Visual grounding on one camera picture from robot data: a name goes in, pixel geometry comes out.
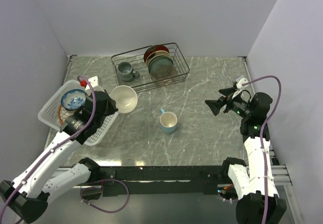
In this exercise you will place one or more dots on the light blue mug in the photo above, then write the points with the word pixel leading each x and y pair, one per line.
pixel 168 121

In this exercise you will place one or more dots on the teal plate in rack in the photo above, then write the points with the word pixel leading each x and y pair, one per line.
pixel 160 62

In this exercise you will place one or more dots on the white bottom plate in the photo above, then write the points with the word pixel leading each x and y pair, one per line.
pixel 63 114

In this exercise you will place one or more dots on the red plate in rack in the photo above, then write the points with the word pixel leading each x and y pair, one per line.
pixel 150 52

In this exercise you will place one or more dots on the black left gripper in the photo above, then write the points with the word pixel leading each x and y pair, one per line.
pixel 112 108

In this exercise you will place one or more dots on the clear pink glass plate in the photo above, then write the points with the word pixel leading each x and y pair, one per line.
pixel 163 73

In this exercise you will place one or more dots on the white plastic bin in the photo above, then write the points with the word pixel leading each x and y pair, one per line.
pixel 49 114

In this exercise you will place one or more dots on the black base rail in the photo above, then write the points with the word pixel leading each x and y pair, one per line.
pixel 203 179

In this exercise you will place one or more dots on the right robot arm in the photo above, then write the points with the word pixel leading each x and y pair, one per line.
pixel 257 195

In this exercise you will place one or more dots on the cream plate in rack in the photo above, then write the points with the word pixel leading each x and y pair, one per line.
pixel 155 55

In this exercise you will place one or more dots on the blue speckled bowl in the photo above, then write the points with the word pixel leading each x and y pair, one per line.
pixel 73 99

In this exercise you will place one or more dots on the black wire dish rack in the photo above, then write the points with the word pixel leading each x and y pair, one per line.
pixel 145 82

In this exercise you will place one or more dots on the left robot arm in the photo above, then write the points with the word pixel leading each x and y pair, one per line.
pixel 29 194

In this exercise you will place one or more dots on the grey green mug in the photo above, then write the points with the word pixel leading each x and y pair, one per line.
pixel 126 72

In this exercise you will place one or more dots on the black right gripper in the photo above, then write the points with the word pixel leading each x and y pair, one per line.
pixel 216 105

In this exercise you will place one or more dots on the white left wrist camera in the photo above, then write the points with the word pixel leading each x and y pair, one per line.
pixel 95 82

